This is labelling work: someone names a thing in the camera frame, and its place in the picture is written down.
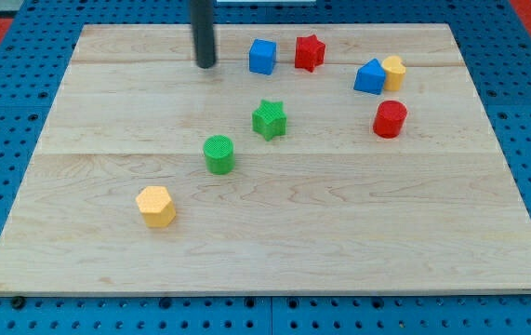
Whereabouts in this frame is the yellow heart block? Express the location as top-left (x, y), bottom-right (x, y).
top-left (381, 55), bottom-right (406, 91)

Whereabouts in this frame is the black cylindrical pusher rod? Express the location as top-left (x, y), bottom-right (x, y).
top-left (189, 0), bottom-right (217, 69)

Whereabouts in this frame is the green star block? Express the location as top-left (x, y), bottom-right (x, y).
top-left (252, 100), bottom-right (287, 141)

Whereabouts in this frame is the light wooden board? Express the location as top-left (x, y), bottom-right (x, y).
top-left (0, 24), bottom-right (531, 297)

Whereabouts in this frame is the green cylinder block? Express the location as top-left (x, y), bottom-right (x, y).
top-left (203, 135), bottom-right (235, 175)

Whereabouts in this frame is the blue triangular prism block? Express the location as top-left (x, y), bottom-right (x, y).
top-left (353, 59), bottom-right (386, 95)

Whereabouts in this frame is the red cylinder block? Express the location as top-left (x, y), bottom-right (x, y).
top-left (373, 100), bottom-right (407, 139)

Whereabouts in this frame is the blue cube block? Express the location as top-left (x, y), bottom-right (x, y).
top-left (249, 39), bottom-right (277, 75)

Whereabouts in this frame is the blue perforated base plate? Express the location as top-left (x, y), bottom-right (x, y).
top-left (0, 1), bottom-right (531, 334)

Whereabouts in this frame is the red star block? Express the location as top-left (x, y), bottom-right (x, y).
top-left (294, 34), bottom-right (326, 73)

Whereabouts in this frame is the yellow hexagon block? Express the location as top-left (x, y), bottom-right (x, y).
top-left (136, 186), bottom-right (177, 228)

